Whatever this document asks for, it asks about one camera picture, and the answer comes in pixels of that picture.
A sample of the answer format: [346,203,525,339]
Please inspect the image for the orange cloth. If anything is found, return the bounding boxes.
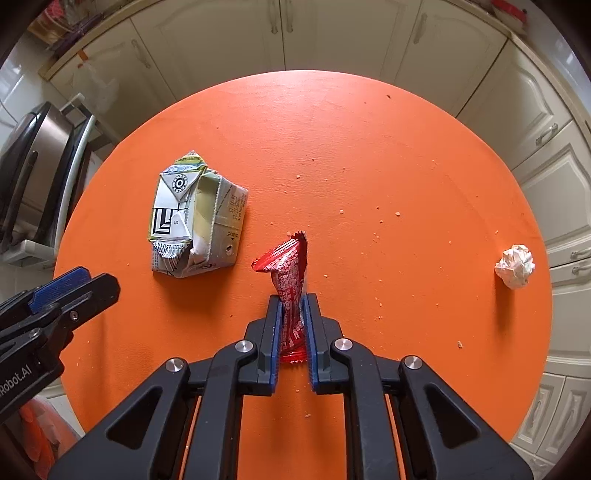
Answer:
[18,397,79,480]

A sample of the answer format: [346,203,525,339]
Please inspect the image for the crushed printed drink carton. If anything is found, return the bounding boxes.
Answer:
[148,150,250,279]

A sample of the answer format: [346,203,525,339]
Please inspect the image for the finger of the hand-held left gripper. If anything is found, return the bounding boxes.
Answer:
[0,267,91,324]
[0,273,122,352]

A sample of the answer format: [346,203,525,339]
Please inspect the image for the crumpled white paper ball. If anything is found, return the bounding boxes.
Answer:
[495,244,536,290]

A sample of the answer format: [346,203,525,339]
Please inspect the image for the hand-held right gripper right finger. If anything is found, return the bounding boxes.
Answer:
[301,293,536,480]

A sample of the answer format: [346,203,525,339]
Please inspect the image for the cream kitchen cabinets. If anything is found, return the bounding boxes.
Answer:
[46,0,591,472]

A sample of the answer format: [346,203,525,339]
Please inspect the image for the stainless steel appliance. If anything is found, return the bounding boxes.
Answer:
[0,100,100,271]

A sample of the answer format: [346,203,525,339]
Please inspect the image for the white hanging plastic bag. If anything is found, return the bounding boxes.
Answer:
[76,62,118,114]

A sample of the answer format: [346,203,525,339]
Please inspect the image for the red snack wrapper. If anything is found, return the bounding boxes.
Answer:
[252,230,309,366]

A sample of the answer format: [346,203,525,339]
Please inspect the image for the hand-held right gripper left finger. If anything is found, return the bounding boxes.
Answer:
[48,294,284,480]

